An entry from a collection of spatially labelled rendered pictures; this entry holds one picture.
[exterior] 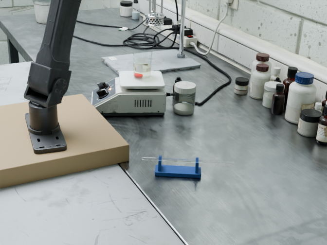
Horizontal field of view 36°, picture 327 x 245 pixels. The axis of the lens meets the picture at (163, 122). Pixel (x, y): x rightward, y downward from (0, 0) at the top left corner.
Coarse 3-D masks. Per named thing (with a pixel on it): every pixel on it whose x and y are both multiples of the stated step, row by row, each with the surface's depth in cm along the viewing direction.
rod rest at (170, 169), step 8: (160, 160) 108; (160, 168) 108; (168, 168) 110; (176, 168) 110; (184, 168) 110; (192, 168) 110; (200, 168) 111; (168, 176) 109; (176, 176) 109; (184, 176) 109; (192, 176) 108; (200, 176) 109
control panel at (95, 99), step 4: (112, 80) 143; (112, 84) 141; (96, 88) 144; (108, 88) 139; (112, 88) 138; (112, 92) 135; (92, 96) 140; (96, 96) 139; (108, 96) 134; (92, 100) 138; (96, 100) 136; (100, 100) 135; (92, 104) 135
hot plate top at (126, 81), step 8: (120, 72) 142; (128, 72) 142; (152, 72) 143; (160, 72) 143; (120, 80) 136; (128, 80) 136; (136, 80) 137; (144, 80) 137; (152, 80) 137; (160, 80) 137; (128, 88) 133; (136, 88) 133; (144, 88) 134; (152, 88) 134; (160, 88) 134
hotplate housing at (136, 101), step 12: (120, 96) 133; (132, 96) 134; (144, 96) 134; (156, 96) 134; (96, 108) 134; (108, 108) 134; (120, 108) 135; (132, 108) 135; (144, 108) 135; (156, 108) 136
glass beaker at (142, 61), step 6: (138, 54) 134; (144, 54) 139; (150, 54) 137; (138, 60) 134; (144, 60) 134; (150, 60) 136; (138, 66) 135; (144, 66) 135; (150, 66) 136; (138, 72) 136; (144, 72) 136; (150, 72) 137; (138, 78) 137; (144, 78) 136
